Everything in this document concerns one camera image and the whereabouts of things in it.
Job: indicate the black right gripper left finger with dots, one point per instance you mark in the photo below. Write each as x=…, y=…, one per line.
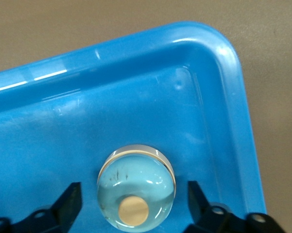
x=51, y=218

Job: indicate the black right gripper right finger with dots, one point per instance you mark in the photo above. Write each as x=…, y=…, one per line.
x=216, y=218

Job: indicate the blue bell cream button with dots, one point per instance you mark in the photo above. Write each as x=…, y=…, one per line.
x=136, y=179

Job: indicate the blue plastic tray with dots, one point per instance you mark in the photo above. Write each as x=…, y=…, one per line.
x=111, y=121

